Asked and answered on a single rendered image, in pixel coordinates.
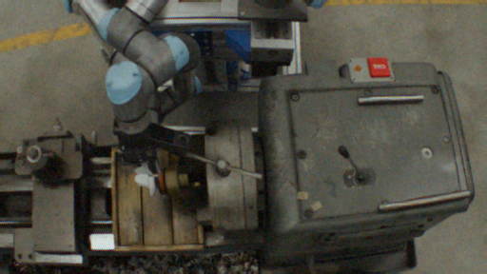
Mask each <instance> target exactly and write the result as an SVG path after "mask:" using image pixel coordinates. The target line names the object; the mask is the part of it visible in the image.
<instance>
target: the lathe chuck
mask: <svg viewBox="0 0 487 274"><path fill-rule="evenodd" d="M211 127H215V128H216V134H214V136H209V135H205V157H206V158H209V159H213V161H216V162H219V161H221V160H224V161H226V163H227V164H229V165H230V166H236V167H239V168H242V162H241V149H240V136H239V124H238V119H237V120H222V121H209V122H206V123H205V128H211ZM206 178H207V190H208V201H209V211H210V219H211V223H212V225H213V226H214V227H216V226H217V225H221V226H224V228H223V229H218V228H215V229H214V231H225V230H238V229H245V217H244V189H243V176H242V173H239V172H235V171H232V170H230V171H229V173H227V174H226V176H222V174H219V173H218V171H217V167H216V166H213V165H210V164H206Z"/></svg>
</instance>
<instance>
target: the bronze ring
mask: <svg viewBox="0 0 487 274"><path fill-rule="evenodd" d="M156 182H157V187H158V190H159V192H160V193H161V194H165V195H167V194H170V195H178V194H180V195H181V196H182V187H188V186H192V177H191V173H187V174H180V170H179V163H176V165H175V166H166V169H164V168H161V173H160V175H159V176H158V177H156Z"/></svg>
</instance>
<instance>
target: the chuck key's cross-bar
mask: <svg viewBox="0 0 487 274"><path fill-rule="evenodd" d="M185 156H188V157H191V158H194V159H197V160H200V162H203V163H207V164H210V165H213V166H217V163H218V162H216V161H213V159H209V158H206V157H203V156H200V155H197V154H194V153H191V152H188V153H187V155H185ZM225 169H229V170H232V171H235V172H239V173H242V174H245V176H248V177H253V178H256V179H259V180H261V179H262V174H259V173H256V172H253V171H249V170H245V169H242V168H239V167H236V166H230V165H226V168H225Z"/></svg>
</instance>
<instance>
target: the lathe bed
mask: <svg viewBox="0 0 487 274"><path fill-rule="evenodd" d="M87 165H88V175H87V176H88V178H87V180H86V193H87V197H88V196H89V195H90V196H92V195H93V194H94V193H95V194H94V195H93V196H92V197H90V196H89V197H88V198H87V202H86V210H87V231H89V232H87V234H88V255H89V256H96V255H100V256H106V255H110V256H118V255H122V256H129V255H134V256H141V255H148V256H152V255H177V254H185V255H189V254H202V253H213V252H217V253H225V252H239V251H251V250H264V244H265V243H267V241H266V231H265V227H263V215H264V214H263V211H262V210H258V213H259V227H258V228H249V229H238V230H225V231H214V230H213V229H214V227H213V225H203V226H204V236H206V238H205V249H192V250H173V251H148V252H144V251H135V252H130V251H124V252H117V251H115V250H114V244H113V239H112V238H113V233H112V232H113V230H112V225H113V215H112V201H111V200H112V194H111V180H110V179H111V165H112V162H111V156H110V157H99V158H89V162H88V163H87ZM15 166H16V164H0V254H1V253H5V254H10V253H11V254H14V252H15V248H14V245H13V233H14V232H15V230H16V229H18V228H32V213H33V212H32V206H33V200H30V199H32V193H33V185H32V184H33V181H32V179H31V178H21V177H20V176H17V175H16V174H15ZM9 167H10V168H9ZM104 169H105V170H104ZM95 173H96V174H95ZM104 174H106V175H104ZM92 175H94V177H93V178H92ZM108 176H109V177H108ZM96 177H97V178H96ZM105 177H106V178H105ZM99 178H100V179H99ZM107 178H108V180H107ZM96 179H97V180H96ZM92 180H93V182H92ZM103 180H104V181H103ZM7 181H8V182H7ZM8 190H9V192H8ZM96 190H97V191H96ZM98 190H99V191H98ZM101 190H102V191H101ZM100 193H101V194H100ZM21 196H23V197H21ZM90 198H91V199H90ZM101 198H103V199H101ZM20 199H22V200H25V201H28V202H29V200H30V203H29V205H28V203H27V202H24V201H21V200H20ZM99 200H100V201H99ZM94 201H95V202H94ZM7 203H8V204H9V205H8V204H7ZM100 203H101V204H100ZM6 204H7V205H8V208H6V207H7V205H6ZM15 205H16V206H15ZM94 206H95V207H97V208H95V207H94ZM14 207H15V208H14ZM99 207H100V211H99ZM14 209H15V210H17V212H15V211H14ZM18 210H19V212H20V211H21V213H23V214H20V213H19V212H18ZM102 210H103V211H102ZM22 211H24V212H22ZM28 212H29V213H30V214H29V213H28ZM102 212H103V213H104V214H105V215H104V214H103V213H102ZM17 213H18V214H17ZM95 213H97V214H95ZM100 213H101V214H100ZM10 214H11V215H10ZM27 215H28V216H27ZM102 215H103V216H102ZM111 215H112V216H111ZM98 216H101V218H100V217H98ZM104 216H105V217H104ZM107 216H111V217H109V218H108V217H107ZM6 219H7V220H6ZM96 222H97V223H96ZM206 226H207V228H206ZM209 228H210V229H209ZM101 229H102V230H101ZM104 230H106V231H105V233H104ZM110 230H111V231H110ZM207 230H211V231H207ZM5 232H6V234H8V236H9V237H8V236H7V235H6V234H5ZM207 232H209V233H207ZM101 233H102V234H101ZM103 233H104V234H103ZM108 233H109V234H108ZM2 235H3V236H2ZM100 235H101V236H100ZM104 235H105V236H106V237H105V236H104ZM96 236H97V237H96ZM99 236H100V237H99ZM108 236H109V237H108ZM110 236H111V237H110ZM7 237H8V238H7ZM2 238H3V239H4V240H5V241H4V240H3V239H2ZM92 238H93V239H92ZM104 238H105V239H104ZM6 239H7V240H6ZM103 239H104V240H103ZM207 240H208V241H207ZM210 240H211V241H210ZM108 242H109V243H108ZM1 243H2V244H1ZM105 243H106V244H105ZM110 245H111V246H110Z"/></svg>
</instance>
